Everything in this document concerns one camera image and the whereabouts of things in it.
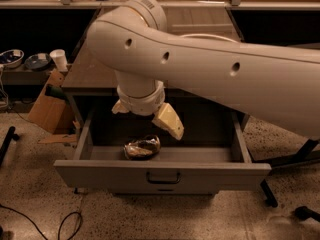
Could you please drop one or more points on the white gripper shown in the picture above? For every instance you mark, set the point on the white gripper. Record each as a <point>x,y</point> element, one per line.
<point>141,105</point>

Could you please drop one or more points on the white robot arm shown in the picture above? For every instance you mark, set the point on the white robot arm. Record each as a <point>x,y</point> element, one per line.
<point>276,84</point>

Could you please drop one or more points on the grey cabinet with counter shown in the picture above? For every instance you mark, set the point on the grey cabinet with counter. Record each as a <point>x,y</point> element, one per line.
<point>88,77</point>

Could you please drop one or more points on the open grey top drawer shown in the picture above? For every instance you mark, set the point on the open grey top drawer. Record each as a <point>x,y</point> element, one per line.
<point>212,155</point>

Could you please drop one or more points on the brown cardboard box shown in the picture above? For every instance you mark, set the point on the brown cardboard box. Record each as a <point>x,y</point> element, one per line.
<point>52,114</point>

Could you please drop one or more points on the flat cardboard piece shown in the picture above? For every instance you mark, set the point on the flat cardboard piece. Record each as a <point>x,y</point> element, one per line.
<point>59,138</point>

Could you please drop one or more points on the white paper cup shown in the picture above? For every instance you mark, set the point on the white paper cup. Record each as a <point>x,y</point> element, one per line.
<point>59,58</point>

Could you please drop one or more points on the blue bowl on shelf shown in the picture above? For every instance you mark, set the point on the blue bowl on shelf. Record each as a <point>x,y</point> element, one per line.
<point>38,62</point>

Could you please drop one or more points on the black left stand leg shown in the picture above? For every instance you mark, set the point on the black left stand leg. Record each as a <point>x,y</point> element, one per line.
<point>11,135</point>

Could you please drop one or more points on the black stand leg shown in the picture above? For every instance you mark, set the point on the black stand leg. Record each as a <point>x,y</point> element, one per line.
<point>306,154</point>
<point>11,135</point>

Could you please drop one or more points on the white patterned bowl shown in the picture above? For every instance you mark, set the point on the white patterned bowl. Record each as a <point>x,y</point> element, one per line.
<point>11,58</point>

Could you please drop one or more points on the black drawer handle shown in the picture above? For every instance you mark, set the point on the black drawer handle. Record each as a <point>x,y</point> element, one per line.
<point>163,179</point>

